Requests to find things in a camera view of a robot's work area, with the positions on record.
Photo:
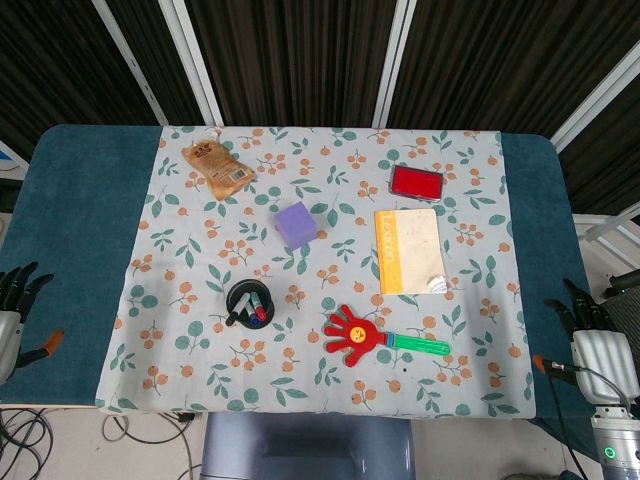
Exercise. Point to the black silver robot left hand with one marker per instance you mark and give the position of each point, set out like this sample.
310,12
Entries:
11,325

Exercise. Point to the black silver robot right hand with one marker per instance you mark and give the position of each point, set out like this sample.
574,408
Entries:
602,357

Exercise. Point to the white marker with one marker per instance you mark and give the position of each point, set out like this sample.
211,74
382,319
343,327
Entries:
237,310

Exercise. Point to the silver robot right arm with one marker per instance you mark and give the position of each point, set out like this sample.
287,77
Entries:
617,445

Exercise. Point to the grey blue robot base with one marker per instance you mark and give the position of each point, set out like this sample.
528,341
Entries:
305,447

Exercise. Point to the black mesh pen holder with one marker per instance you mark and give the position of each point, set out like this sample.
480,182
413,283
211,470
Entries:
235,312

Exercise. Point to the red hand clapper toy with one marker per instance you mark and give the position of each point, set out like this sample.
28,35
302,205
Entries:
360,336

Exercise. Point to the blue marker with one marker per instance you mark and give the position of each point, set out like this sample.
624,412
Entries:
254,321

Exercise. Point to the red marker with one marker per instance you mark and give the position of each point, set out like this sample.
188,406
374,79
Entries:
259,309

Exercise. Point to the white metal rack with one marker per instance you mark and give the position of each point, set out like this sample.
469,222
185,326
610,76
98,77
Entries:
607,240

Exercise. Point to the teal table cover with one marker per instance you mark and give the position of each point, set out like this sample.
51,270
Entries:
85,210

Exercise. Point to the yellow cream notebook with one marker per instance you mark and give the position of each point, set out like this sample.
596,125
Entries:
412,250

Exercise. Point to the red ink pad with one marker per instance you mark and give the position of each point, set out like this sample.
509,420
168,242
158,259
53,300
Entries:
416,182

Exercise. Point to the brown snack pouch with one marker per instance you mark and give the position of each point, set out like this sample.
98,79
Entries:
217,167

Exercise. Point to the purple foam cube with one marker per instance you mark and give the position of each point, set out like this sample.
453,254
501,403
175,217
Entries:
296,226

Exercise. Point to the floral print tablecloth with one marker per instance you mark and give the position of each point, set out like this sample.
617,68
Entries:
310,250

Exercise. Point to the white partition frame post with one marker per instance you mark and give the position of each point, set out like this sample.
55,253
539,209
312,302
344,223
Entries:
192,62
597,95
131,62
395,62

